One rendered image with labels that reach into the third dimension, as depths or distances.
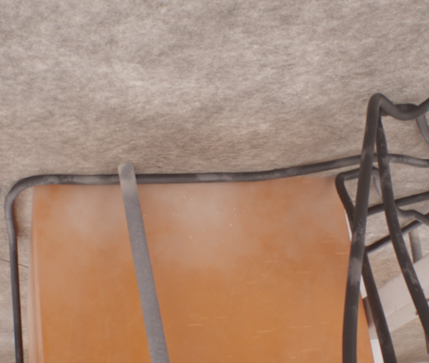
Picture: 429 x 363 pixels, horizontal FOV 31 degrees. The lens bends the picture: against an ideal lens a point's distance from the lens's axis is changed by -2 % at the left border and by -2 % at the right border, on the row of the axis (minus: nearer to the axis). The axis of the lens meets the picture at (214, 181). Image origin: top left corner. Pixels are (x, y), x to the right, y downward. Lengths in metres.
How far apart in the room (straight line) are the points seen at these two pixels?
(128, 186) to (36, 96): 0.22
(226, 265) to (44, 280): 0.26
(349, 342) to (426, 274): 0.33
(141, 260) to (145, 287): 0.04
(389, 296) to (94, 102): 0.51
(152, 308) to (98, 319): 0.12
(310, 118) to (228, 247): 0.23
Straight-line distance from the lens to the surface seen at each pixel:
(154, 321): 0.95
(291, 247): 1.16
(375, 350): 1.31
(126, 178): 1.07
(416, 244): 1.54
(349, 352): 0.75
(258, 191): 1.18
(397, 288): 1.12
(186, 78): 0.91
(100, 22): 0.81
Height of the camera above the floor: 0.48
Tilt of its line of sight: 24 degrees down
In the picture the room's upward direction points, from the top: 172 degrees clockwise
